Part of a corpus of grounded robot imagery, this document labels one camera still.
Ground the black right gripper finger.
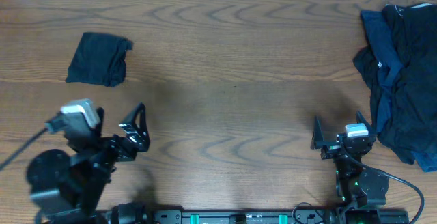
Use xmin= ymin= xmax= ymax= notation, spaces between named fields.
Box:
xmin=311 ymin=116 xmax=324 ymax=150
xmin=356 ymin=111 xmax=376 ymax=135

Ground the black nike t-shirt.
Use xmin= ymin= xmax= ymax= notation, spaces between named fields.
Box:
xmin=65 ymin=32 xmax=133 ymax=87

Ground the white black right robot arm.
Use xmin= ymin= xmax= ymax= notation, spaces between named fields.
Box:
xmin=311 ymin=112 xmax=389 ymax=223

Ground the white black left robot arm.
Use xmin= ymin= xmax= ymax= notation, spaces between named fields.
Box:
xmin=27 ymin=99 xmax=153 ymax=223

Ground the black garment pile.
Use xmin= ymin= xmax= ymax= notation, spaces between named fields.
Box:
xmin=353 ymin=2 xmax=437 ymax=173

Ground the navy blue garment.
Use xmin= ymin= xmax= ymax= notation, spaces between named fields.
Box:
xmin=353 ymin=10 xmax=404 ymax=133

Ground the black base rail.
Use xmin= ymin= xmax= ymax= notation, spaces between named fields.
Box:
xmin=152 ymin=208 xmax=410 ymax=224

